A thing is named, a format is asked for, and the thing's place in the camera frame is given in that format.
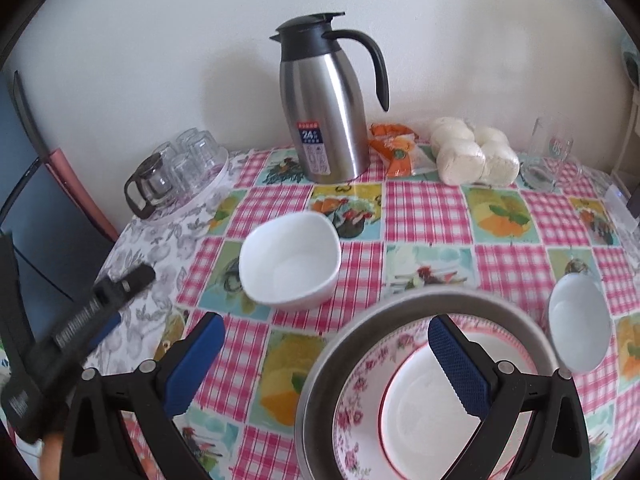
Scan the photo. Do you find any orange snack packet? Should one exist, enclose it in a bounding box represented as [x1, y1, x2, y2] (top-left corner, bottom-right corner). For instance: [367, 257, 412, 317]
[369, 122, 436, 177]

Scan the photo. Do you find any white square bowl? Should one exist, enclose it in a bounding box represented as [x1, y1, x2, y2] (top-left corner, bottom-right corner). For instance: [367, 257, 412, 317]
[239, 211, 343, 312]

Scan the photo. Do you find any stainless steel thermos jug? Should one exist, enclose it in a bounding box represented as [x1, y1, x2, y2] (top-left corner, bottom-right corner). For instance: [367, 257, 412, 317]
[269, 11, 390, 184]

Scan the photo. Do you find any large stainless steel plate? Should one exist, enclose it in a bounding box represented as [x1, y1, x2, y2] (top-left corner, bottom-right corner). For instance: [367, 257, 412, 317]
[295, 287, 560, 480]

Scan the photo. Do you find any glass coffee pot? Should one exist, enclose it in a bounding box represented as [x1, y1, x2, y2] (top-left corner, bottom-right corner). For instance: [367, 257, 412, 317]
[124, 152, 176, 220]

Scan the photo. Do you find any pink floral plate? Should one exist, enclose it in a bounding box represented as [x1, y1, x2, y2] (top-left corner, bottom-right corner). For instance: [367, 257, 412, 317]
[332, 317, 541, 480]

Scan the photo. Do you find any small white plate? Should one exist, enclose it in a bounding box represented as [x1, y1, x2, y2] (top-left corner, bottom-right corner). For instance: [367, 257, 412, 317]
[378, 342, 501, 479]

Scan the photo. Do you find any blue cabinet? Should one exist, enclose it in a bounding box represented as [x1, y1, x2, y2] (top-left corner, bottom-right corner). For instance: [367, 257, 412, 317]
[0, 70, 118, 311]

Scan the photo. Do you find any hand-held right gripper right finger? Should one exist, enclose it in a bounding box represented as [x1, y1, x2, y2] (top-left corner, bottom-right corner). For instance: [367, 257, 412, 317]
[427, 314, 593, 480]

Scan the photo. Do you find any clear glass cup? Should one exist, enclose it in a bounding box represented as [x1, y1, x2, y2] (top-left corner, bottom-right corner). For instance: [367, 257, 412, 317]
[167, 152, 202, 192]
[175, 129, 203, 153]
[191, 135, 224, 172]

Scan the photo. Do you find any small white bowl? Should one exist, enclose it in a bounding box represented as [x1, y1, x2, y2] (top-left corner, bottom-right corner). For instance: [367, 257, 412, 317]
[547, 274, 613, 374]

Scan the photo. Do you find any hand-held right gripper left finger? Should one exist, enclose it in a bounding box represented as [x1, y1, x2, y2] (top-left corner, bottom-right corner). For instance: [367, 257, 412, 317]
[60, 311, 227, 480]

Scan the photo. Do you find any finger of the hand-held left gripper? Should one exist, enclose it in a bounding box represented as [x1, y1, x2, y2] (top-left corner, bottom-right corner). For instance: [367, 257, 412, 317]
[50, 264, 157, 357]
[0, 232, 34, 377]

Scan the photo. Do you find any pink board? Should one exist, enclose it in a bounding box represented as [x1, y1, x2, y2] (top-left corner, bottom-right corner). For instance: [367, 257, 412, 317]
[45, 147, 121, 243]

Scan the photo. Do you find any clear glass mug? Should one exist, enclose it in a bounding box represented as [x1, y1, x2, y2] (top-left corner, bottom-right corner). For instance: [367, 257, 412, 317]
[520, 116, 583, 193]

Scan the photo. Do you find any clear plastic box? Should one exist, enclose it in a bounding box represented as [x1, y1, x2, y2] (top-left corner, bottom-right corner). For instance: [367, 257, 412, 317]
[602, 183, 640, 233]

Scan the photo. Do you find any pink checked tablecloth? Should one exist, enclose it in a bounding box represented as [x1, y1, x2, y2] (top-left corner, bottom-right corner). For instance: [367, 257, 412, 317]
[92, 146, 640, 480]

